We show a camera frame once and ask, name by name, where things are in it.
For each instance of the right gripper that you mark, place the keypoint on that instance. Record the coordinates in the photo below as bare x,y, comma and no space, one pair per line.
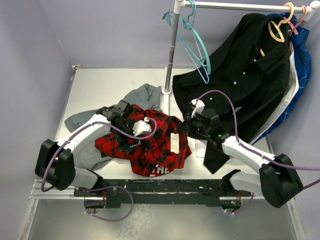
186,126

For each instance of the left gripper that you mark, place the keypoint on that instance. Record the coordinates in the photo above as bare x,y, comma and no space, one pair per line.
125,146

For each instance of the red black plaid shirt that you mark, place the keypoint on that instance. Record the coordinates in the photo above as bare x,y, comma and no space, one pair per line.
153,157

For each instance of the light blue hanger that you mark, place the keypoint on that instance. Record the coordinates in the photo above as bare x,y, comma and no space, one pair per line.
200,58

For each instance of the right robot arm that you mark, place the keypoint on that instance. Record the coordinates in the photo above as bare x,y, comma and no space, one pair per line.
274,176

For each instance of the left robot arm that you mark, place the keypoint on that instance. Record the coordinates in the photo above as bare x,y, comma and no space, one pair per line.
56,160

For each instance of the grey shirt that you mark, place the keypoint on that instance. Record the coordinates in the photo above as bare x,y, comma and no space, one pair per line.
89,157

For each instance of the teal hanger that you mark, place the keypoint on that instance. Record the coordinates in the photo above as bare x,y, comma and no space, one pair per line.
179,4

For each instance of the wooden hanger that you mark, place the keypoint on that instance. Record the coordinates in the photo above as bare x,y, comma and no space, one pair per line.
280,36

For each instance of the blue checked shirt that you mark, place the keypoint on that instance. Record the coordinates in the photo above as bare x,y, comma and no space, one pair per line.
303,63

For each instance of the pink hanger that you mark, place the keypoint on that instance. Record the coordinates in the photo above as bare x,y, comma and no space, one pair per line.
296,22

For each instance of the white hang tag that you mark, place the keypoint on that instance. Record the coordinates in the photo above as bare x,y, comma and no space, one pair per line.
174,143

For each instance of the white garment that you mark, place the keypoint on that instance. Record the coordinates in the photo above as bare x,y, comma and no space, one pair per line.
278,115

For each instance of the metal clothes rack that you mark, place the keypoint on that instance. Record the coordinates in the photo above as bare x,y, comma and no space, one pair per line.
312,8

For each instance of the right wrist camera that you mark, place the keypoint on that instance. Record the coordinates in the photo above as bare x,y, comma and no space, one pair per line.
197,106

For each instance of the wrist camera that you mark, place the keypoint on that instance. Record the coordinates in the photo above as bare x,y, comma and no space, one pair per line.
141,127
197,106

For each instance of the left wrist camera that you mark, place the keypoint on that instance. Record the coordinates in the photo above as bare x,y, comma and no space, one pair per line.
141,127

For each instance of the black base frame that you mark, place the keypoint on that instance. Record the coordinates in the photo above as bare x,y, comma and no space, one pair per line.
209,192

